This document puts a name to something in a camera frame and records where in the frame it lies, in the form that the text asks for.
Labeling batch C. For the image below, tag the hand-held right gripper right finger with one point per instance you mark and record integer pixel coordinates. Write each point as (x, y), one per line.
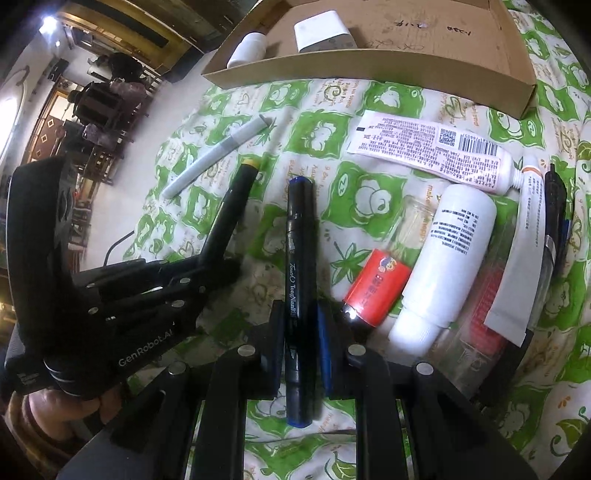
(325, 353)

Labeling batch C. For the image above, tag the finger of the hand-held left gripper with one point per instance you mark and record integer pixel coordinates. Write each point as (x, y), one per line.
(138, 274)
(194, 290)

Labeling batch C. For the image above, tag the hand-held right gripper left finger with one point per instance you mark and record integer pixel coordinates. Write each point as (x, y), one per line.
(277, 353)

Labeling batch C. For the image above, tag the black marker with yellow end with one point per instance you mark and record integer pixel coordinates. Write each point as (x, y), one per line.
(233, 203)

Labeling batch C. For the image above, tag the black marker with blue ends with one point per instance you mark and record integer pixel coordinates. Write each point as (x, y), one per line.
(300, 258)

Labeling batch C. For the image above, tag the clear case with red item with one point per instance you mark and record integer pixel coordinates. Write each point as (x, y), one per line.
(480, 323)

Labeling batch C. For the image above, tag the tall white bottle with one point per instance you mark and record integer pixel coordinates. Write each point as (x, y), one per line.
(450, 249)

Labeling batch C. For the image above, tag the blue pen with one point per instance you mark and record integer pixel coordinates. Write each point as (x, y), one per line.
(567, 235)

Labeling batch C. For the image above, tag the black and silver pen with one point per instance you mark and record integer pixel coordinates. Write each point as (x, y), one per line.
(551, 207)

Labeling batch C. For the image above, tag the cardboard box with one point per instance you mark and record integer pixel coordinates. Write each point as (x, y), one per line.
(415, 55)

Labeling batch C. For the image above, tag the person's left hand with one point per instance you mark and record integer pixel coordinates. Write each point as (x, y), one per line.
(69, 408)

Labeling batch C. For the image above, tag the red label glass bottle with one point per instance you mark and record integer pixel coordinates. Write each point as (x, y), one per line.
(378, 286)

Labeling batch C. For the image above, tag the grey pen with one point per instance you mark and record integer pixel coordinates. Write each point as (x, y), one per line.
(217, 154)

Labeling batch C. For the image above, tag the oval ceiling light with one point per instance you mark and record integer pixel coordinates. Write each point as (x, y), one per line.
(9, 115)

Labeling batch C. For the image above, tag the green and white printed blanket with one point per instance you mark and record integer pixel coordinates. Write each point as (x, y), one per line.
(369, 207)

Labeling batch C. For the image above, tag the dark wooden chairs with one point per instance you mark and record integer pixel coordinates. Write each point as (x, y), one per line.
(111, 106)

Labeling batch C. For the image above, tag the small white tube orange cap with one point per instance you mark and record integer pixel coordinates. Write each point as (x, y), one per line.
(519, 258)

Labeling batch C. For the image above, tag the large white printed tube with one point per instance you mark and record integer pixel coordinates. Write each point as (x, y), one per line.
(425, 143)

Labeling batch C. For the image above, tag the small white bottle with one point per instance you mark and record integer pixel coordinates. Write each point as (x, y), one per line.
(247, 50)

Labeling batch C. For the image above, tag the wooden cabinet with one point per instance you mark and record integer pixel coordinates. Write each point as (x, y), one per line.
(138, 27)

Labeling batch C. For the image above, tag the white charger plug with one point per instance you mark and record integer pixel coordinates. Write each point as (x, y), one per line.
(325, 30)

